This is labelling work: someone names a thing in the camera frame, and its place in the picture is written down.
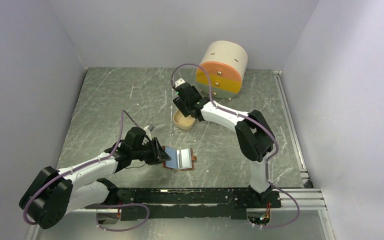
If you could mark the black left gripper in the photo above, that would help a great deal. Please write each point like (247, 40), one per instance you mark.
(158, 153)

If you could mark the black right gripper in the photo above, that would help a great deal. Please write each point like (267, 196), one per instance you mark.
(180, 106)

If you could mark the brown leather card holder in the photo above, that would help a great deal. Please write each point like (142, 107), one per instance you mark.
(180, 159)

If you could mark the beige oval card tray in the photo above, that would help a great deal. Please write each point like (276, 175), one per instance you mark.
(182, 122)

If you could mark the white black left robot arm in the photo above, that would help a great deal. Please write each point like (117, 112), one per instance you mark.
(57, 192)

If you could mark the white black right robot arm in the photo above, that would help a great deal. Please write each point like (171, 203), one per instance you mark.
(256, 139)

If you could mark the round mini drawer cabinet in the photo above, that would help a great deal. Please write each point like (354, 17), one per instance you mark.
(222, 69)

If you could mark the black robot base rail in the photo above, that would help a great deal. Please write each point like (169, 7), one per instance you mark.
(178, 203)

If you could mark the aluminium frame rail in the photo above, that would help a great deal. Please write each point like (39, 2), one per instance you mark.
(310, 200)

